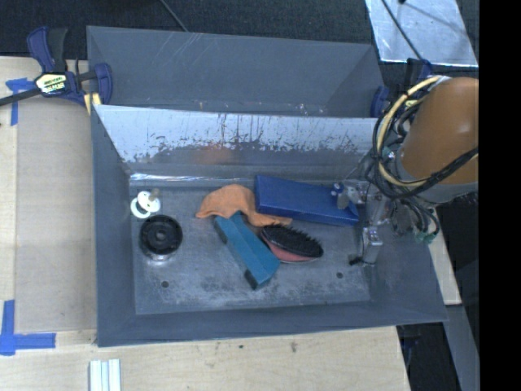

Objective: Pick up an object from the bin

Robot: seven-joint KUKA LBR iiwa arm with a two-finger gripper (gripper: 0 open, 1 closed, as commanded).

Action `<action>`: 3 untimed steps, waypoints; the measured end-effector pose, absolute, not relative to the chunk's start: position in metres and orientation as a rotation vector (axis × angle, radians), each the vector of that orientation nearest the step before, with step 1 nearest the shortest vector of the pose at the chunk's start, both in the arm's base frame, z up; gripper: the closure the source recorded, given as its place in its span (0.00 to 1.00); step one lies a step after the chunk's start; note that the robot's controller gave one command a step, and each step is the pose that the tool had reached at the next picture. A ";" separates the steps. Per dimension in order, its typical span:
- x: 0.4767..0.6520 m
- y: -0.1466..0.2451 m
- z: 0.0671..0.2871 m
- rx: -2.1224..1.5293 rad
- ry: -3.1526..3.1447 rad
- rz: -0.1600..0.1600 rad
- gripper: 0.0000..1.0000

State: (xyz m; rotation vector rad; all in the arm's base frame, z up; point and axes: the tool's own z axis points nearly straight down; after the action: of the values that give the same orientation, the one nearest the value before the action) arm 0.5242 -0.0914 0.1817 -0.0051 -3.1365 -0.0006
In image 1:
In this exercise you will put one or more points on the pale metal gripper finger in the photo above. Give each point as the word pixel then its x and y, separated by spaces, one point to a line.
pixel 344 202
pixel 372 244

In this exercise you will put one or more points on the dark blue flat block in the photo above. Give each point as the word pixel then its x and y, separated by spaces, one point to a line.
pixel 301 200

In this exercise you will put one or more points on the black bristle brush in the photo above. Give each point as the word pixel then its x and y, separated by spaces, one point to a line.
pixel 295 242

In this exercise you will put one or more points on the teal flat block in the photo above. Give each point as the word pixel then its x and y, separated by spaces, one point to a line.
pixel 250 249

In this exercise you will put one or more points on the orange cloth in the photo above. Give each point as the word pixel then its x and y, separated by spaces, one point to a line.
pixel 230 202

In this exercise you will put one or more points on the grey metal bin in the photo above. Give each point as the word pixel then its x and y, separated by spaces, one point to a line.
pixel 228 300

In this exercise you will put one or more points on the black round disc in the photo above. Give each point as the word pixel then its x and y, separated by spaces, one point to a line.
pixel 160 236

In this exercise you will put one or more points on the white pacifier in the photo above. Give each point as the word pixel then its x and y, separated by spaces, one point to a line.
pixel 144 206

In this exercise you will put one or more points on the pale wood board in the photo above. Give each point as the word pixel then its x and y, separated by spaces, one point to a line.
pixel 55 218

